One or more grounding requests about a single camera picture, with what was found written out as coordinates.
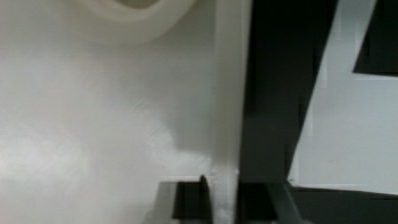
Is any white square tabletop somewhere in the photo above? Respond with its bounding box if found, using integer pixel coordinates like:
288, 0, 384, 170
0, 0, 254, 224

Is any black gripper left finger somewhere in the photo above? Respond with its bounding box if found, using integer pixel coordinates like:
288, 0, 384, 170
154, 176, 213, 224

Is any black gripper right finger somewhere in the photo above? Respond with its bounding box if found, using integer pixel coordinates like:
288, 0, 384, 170
236, 183, 304, 224

